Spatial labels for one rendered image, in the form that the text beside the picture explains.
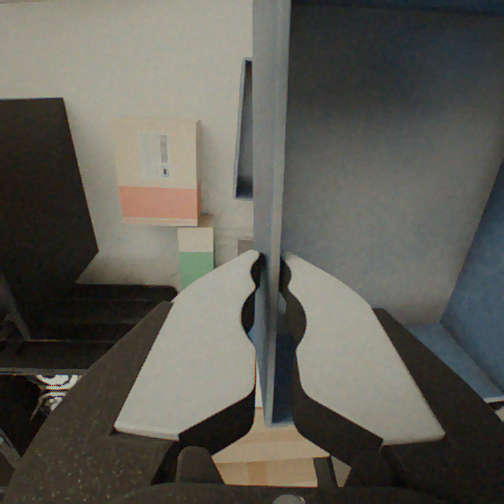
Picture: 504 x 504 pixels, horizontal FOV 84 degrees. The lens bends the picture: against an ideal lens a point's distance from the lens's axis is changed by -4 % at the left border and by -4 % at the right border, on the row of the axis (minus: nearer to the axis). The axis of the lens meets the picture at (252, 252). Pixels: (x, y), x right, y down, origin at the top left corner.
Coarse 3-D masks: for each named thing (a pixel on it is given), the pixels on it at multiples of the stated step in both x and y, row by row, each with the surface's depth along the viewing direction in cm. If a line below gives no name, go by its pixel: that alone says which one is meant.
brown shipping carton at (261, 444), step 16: (256, 416) 61; (256, 432) 64; (272, 432) 65; (288, 432) 65; (240, 448) 67; (256, 448) 68; (272, 448) 68; (288, 448) 69; (304, 448) 69; (320, 448) 70
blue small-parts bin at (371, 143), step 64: (256, 0) 11; (320, 0) 11; (384, 0) 11; (448, 0) 11; (256, 64) 12; (320, 64) 13; (384, 64) 13; (448, 64) 14; (256, 128) 13; (320, 128) 15; (384, 128) 15; (448, 128) 15; (256, 192) 14; (320, 192) 16; (384, 192) 17; (448, 192) 17; (320, 256) 18; (384, 256) 19; (448, 256) 19; (256, 320) 18; (448, 320) 21
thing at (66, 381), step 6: (30, 378) 51; (36, 378) 51; (66, 378) 52; (72, 378) 52; (36, 384) 52; (42, 384) 52; (48, 384) 53; (54, 384) 52; (60, 384) 53; (66, 384) 52; (72, 384) 53
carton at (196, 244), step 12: (204, 216) 55; (180, 228) 50; (192, 228) 50; (204, 228) 50; (180, 240) 51; (192, 240) 51; (204, 240) 51; (180, 252) 52; (192, 252) 52; (204, 252) 53; (180, 264) 53; (192, 264) 54; (204, 264) 54; (192, 276) 55
